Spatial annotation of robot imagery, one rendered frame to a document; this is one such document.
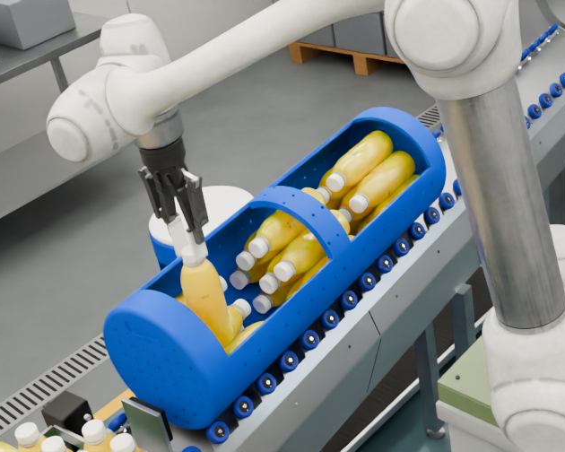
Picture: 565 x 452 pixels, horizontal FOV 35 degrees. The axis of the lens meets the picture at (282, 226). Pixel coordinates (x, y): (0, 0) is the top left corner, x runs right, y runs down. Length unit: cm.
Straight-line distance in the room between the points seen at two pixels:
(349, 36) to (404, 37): 458
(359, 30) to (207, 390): 407
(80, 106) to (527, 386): 73
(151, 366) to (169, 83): 65
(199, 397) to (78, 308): 238
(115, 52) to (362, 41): 417
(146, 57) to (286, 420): 83
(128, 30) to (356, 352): 95
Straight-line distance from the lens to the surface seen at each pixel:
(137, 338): 171
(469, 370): 167
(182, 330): 163
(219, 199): 235
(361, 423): 289
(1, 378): 381
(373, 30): 545
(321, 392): 196
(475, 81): 108
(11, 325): 409
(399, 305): 215
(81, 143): 129
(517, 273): 124
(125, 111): 130
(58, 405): 190
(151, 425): 175
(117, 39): 143
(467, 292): 257
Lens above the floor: 216
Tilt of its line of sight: 31 degrees down
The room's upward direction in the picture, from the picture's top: 12 degrees counter-clockwise
